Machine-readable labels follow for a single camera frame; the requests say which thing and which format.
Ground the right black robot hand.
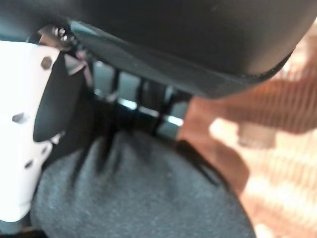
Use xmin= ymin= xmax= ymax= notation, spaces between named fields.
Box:
xmin=0 ymin=0 xmax=317 ymax=234

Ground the black cloth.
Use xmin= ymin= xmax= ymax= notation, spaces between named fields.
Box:
xmin=30 ymin=130 xmax=256 ymax=238

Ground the rectangular wicker basket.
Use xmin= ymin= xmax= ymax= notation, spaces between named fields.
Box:
xmin=177 ymin=27 xmax=317 ymax=238

